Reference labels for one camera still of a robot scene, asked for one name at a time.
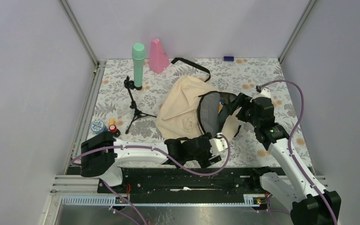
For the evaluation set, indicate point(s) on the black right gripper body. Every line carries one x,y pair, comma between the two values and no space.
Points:
245,114

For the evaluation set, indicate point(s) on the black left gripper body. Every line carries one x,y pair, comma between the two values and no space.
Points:
205,159

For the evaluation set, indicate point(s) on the beige canvas backpack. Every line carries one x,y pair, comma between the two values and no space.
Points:
191,110

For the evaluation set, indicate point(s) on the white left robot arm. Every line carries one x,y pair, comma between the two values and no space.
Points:
100,154

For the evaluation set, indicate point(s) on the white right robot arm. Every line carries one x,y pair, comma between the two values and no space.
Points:
307,199

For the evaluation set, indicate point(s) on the small blue block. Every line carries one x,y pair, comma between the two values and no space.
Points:
228,58

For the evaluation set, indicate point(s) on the black mini tripod stand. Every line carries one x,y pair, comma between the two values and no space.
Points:
138,114

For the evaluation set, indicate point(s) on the pink plastic cone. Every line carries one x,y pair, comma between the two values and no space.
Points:
158,60

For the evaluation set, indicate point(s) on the mint green microphone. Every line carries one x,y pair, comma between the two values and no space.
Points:
138,56

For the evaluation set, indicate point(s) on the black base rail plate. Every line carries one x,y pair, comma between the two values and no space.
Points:
175,186

